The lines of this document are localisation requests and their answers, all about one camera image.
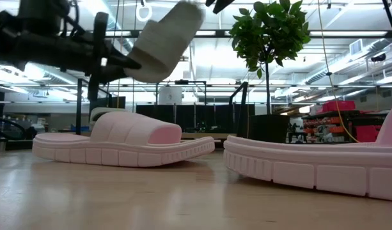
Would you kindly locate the tall red storage crate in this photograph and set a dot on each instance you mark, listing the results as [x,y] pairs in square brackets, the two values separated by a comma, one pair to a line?
[366,134]

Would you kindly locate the black partition wall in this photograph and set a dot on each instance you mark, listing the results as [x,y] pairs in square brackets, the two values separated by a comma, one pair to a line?
[189,118]

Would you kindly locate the grey rubber slide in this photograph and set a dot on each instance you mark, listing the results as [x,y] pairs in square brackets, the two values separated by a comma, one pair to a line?
[96,113]
[163,41]

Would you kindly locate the rack with orange bins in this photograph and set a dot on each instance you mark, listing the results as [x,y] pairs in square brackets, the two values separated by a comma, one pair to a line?
[330,127]

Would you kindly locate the flat red storage bin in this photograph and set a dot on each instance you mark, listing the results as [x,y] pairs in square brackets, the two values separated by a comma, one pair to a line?
[338,106]

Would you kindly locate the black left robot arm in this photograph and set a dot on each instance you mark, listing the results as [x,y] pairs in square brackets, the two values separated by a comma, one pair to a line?
[39,48]

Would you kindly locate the black ceiling device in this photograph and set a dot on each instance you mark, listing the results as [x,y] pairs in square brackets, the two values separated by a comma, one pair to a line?
[378,57]

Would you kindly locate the pink rubber slide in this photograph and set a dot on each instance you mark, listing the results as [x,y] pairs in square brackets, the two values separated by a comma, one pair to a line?
[119,150]
[310,166]

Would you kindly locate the green plant in black pot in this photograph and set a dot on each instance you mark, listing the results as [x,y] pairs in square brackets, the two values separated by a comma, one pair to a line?
[272,32]

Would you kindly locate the wooden shelf with black frame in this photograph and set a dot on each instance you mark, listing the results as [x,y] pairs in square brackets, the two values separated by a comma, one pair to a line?
[79,111]

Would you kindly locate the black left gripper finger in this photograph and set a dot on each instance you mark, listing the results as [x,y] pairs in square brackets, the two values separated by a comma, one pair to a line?
[114,75]
[120,62]

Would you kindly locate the black monitor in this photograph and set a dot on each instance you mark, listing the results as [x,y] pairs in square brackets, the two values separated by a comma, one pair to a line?
[114,102]

